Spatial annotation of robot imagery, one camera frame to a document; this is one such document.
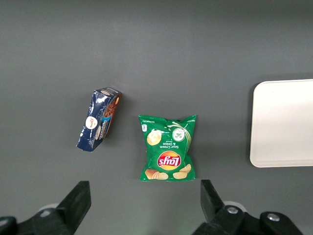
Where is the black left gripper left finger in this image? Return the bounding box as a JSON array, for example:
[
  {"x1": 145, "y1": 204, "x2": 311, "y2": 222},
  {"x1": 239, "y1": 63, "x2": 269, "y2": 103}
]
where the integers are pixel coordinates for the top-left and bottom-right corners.
[{"x1": 0, "y1": 180, "x2": 92, "y2": 235}]

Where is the blue chocolate cookie box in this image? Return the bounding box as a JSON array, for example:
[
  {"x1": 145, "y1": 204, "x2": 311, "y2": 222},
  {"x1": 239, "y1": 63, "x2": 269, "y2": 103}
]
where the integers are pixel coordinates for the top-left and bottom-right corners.
[{"x1": 75, "y1": 86, "x2": 123, "y2": 153}]

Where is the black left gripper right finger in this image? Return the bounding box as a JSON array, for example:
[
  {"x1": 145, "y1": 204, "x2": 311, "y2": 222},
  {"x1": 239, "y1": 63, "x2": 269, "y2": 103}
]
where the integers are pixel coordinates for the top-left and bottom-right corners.
[{"x1": 192, "y1": 179, "x2": 304, "y2": 235}]

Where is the green Lay's chips bag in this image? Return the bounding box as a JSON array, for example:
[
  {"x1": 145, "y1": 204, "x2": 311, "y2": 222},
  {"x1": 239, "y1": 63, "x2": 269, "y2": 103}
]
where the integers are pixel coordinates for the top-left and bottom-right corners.
[{"x1": 138, "y1": 114, "x2": 198, "y2": 183}]

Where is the beige plastic tray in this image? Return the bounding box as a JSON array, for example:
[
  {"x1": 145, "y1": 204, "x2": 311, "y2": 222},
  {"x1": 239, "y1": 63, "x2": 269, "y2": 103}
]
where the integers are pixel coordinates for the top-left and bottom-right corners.
[{"x1": 249, "y1": 78, "x2": 313, "y2": 168}]

